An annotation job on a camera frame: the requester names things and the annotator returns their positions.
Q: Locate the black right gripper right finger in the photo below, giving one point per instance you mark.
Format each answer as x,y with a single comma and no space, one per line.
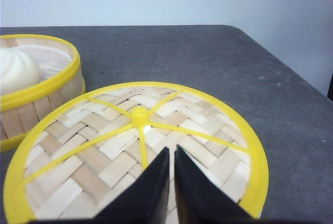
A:
200,201

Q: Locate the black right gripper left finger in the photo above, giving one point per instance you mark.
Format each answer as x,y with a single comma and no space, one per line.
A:
145,201

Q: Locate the woven bamboo steamer lid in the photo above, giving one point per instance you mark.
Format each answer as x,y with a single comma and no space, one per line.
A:
87,152

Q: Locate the bamboo steamer basket yellow rims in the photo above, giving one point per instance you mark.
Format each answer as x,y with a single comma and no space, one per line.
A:
61,81

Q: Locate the white steamed bun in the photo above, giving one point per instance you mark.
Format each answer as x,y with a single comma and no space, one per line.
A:
18,70

